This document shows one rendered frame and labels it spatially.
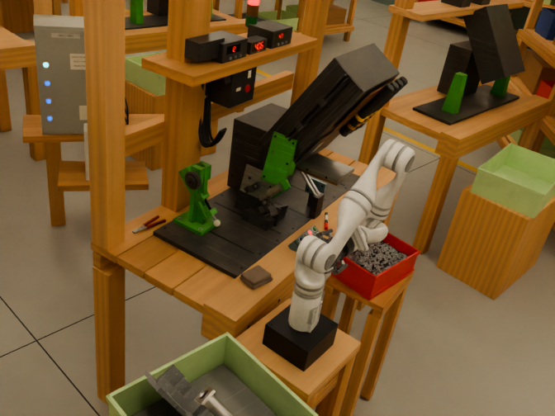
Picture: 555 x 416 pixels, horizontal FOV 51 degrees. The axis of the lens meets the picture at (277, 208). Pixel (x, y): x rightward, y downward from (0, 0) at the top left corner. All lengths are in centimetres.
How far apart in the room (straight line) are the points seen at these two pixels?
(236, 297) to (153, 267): 36
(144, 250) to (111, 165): 38
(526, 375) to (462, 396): 47
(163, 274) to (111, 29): 87
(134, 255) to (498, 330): 234
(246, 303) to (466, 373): 169
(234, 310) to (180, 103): 83
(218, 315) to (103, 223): 57
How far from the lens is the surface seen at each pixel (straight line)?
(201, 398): 139
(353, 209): 176
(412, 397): 316
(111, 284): 239
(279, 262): 224
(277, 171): 239
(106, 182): 212
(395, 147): 187
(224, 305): 201
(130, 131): 227
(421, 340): 349
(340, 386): 213
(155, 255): 226
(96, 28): 193
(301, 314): 186
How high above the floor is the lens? 222
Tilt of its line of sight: 31 degrees down
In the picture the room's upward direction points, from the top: 9 degrees clockwise
